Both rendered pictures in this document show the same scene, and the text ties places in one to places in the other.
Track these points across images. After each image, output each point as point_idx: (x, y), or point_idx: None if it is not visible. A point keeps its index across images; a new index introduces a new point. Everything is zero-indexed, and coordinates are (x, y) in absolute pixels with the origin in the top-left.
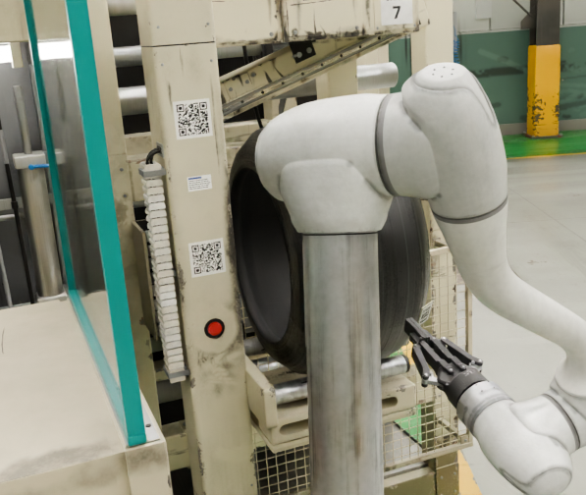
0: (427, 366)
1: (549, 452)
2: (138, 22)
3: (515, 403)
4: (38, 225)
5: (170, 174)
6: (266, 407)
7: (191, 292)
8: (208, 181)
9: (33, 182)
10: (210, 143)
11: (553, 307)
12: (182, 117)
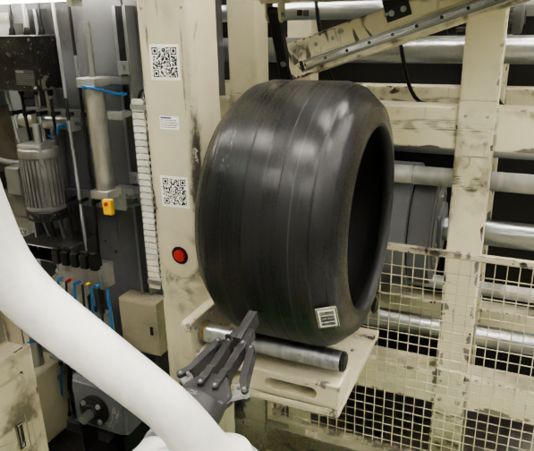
0: (193, 365)
1: None
2: None
3: (161, 450)
4: (91, 133)
5: (147, 110)
6: (182, 338)
7: (162, 217)
8: (176, 123)
9: (89, 99)
10: (179, 88)
11: (89, 354)
12: (156, 59)
